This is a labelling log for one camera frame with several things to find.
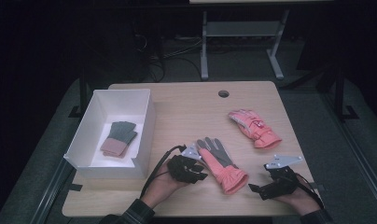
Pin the person's right hand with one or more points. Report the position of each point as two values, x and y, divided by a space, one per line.
301 199

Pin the pink padded ski glove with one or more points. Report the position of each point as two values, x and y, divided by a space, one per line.
258 129

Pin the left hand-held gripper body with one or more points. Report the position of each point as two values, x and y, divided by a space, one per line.
182 169

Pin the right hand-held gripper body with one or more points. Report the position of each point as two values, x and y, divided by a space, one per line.
283 182

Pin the black stand leg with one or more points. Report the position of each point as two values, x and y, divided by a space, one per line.
82 93
340 93

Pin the white box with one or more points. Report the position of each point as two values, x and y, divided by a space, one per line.
115 105

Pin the person's left hand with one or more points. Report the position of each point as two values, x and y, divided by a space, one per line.
161 189

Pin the black table bracket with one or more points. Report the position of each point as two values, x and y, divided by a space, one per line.
75 187

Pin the grey metal table frame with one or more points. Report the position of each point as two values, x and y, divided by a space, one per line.
242 29

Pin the aluminium floor rail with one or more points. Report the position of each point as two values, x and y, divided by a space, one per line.
354 146
49 196

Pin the pink glove with grey palm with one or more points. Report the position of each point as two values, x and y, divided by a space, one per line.
227 174

